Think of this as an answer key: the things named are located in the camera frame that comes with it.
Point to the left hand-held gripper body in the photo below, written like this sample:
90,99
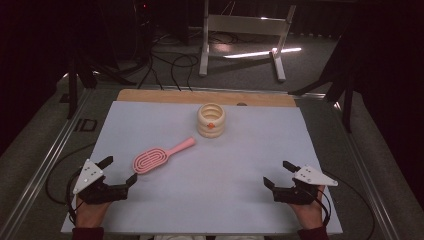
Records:
100,193

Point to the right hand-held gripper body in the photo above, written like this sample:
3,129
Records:
293,195

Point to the pink hairbrush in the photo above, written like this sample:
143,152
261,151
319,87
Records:
151,159

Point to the cream ribbed holder cup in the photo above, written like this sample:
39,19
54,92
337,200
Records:
210,125

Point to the person's left hand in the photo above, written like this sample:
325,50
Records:
90,215

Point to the person's right hand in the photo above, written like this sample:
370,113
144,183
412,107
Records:
310,216

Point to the black tripod stand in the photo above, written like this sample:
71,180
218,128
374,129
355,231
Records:
72,90
346,100

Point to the dark equipment rack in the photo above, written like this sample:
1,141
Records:
144,30

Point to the aluminium floor rail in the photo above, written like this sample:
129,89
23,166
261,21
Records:
40,173
370,186

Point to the white metal stand frame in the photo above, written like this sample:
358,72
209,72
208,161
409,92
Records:
246,25

